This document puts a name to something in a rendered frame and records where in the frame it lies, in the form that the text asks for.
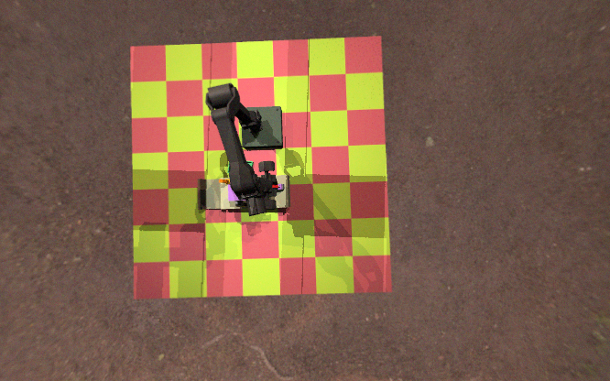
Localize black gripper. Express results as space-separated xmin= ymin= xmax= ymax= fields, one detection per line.
xmin=258 ymin=160 xmax=278 ymax=210

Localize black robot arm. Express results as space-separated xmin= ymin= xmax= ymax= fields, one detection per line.
xmin=205 ymin=83 xmax=267 ymax=216

